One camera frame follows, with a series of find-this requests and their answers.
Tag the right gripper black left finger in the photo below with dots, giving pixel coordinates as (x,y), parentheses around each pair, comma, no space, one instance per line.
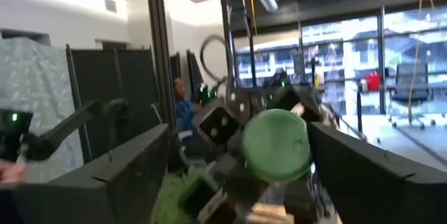
(104,199)

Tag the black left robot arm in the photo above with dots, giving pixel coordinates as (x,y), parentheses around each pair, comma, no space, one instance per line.
(251,102)

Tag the dark folding partition screen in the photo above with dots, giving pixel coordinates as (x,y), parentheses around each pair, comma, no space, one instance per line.
(101,77)

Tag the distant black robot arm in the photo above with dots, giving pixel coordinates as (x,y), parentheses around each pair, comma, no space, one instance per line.
(70,123)

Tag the red container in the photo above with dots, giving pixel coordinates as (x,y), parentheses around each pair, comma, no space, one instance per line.
(373,82)

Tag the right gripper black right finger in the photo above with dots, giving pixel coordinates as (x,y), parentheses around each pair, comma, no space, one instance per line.
(377,196)

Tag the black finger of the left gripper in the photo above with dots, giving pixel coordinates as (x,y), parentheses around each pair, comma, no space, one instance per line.
(219,126)
(209,203)

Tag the black upright frame post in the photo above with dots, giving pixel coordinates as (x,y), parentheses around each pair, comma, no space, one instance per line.
(159,42)

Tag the person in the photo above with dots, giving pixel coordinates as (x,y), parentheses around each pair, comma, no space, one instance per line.
(183,112)

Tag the black office chair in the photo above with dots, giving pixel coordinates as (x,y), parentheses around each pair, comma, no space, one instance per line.
(412,81)

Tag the green acrylic paint bottle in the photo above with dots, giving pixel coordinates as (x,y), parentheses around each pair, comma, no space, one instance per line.
(276,143)

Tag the patterned grey partition cloth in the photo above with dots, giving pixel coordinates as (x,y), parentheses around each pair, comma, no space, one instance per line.
(35,77)

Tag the green artificial plant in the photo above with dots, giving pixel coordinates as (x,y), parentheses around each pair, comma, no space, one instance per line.
(167,199)

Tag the person's hand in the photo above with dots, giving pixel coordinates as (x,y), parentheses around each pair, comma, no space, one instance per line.
(10,173)

